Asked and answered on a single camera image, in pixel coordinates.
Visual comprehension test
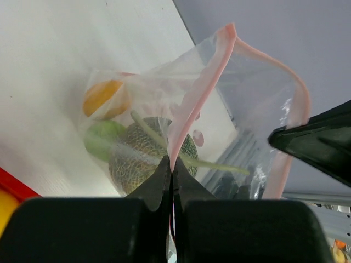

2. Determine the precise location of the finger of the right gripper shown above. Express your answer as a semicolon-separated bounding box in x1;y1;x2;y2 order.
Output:
268;101;350;187

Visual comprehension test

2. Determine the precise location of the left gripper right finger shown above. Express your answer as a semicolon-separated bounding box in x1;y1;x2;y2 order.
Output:
172;157;216;262

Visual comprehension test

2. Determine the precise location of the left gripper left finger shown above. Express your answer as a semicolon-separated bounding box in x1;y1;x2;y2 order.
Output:
124;157;171;262

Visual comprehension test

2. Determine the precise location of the netted green melon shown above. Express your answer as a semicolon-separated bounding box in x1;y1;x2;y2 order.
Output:
108;111;251;196

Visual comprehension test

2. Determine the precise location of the green apple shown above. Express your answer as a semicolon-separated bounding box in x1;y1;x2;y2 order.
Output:
83;120;126;162

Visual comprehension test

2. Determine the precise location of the clear zip top bag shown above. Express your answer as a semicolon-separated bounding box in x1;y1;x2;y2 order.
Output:
78;23;310;199

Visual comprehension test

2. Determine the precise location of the red plastic tray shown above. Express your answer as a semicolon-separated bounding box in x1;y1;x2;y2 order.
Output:
0;168;40;202

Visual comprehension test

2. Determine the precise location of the orange yellow round fruit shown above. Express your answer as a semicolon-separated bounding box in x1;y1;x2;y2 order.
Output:
0;189;20;235

